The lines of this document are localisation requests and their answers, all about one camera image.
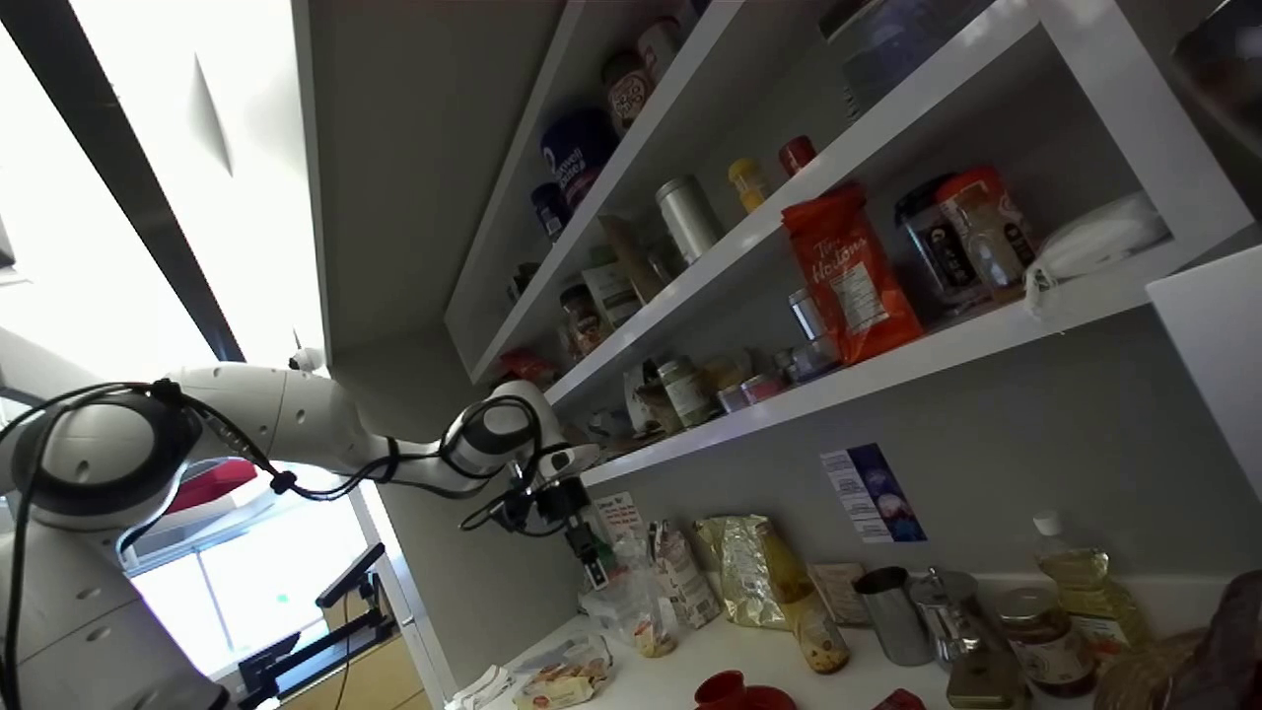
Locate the dark glass bottle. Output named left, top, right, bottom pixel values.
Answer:
left=944, top=597, right=1032, bottom=710

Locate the white camera on pole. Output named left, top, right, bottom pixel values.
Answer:
left=283, top=332, right=330, bottom=378

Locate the clear bag with food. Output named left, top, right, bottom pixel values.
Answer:
left=507, top=616, right=624, bottom=710

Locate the white jar with green label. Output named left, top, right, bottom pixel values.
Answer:
left=656, top=354, right=721, bottom=432

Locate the white and red packet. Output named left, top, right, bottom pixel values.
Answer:
left=592, top=491, right=658, bottom=576

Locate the white plastic bag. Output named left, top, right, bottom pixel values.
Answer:
left=1022, top=192, right=1174, bottom=300

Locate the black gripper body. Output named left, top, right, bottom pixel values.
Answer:
left=507, top=443, right=606, bottom=537

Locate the black stand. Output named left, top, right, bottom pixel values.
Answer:
left=234, top=539, right=400, bottom=710

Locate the small dark blue canister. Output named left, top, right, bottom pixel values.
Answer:
left=530, top=178, right=578, bottom=241

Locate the white cabinet panel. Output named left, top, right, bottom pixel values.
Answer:
left=1145, top=241, right=1262, bottom=497

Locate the metal cup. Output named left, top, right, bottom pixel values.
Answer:
left=854, top=563, right=939, bottom=672

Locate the orange snack packet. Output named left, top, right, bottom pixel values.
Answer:
left=781, top=180, right=929, bottom=371

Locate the glass jar with brown spread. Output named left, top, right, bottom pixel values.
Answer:
left=989, top=584, right=1099, bottom=700

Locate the silver metal can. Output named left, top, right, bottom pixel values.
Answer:
left=651, top=175, right=726, bottom=267

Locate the white labelled orange lid canister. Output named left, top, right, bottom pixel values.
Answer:
left=939, top=165, right=1040, bottom=297

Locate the red bowl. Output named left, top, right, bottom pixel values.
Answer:
left=692, top=666, right=800, bottom=710

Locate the grey bowl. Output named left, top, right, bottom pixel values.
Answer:
left=821, top=0, right=1000, bottom=116

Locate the pink flat tin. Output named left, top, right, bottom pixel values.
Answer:
left=716, top=371, right=791, bottom=417

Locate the yellow spice jar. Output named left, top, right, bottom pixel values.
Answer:
left=726, top=153, right=781, bottom=216

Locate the tan small box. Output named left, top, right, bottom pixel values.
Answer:
left=804, top=560, right=873, bottom=630

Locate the red lidded jar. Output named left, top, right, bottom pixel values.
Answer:
left=779, top=130, right=821, bottom=178

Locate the red cushion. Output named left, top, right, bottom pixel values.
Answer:
left=163, top=453, right=263, bottom=518

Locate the dark jar with red label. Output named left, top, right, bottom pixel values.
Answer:
left=599, top=46, right=658, bottom=133

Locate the clear glass mug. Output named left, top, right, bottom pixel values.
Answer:
left=906, top=563, right=981, bottom=662

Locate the dark glass jar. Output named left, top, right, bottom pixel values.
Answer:
left=557, top=280, right=606, bottom=358

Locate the white printed packet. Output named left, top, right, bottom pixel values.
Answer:
left=646, top=520, right=726, bottom=635

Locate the large blue canister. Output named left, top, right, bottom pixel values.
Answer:
left=542, top=108, right=624, bottom=211

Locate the clear plastic container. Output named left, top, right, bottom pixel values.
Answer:
left=578, top=576, right=687, bottom=662

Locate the white tub with green band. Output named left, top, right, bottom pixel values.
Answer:
left=581, top=258, right=645, bottom=332

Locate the white wall shelf unit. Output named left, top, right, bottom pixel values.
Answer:
left=291, top=0, right=1262, bottom=497

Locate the yellow oil bottle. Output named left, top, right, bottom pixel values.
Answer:
left=1028, top=510, right=1159, bottom=662

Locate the gold foil bag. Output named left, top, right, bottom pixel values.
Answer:
left=692, top=510, right=817, bottom=630

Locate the pale lidded jar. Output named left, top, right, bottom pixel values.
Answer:
left=634, top=13, right=692, bottom=78

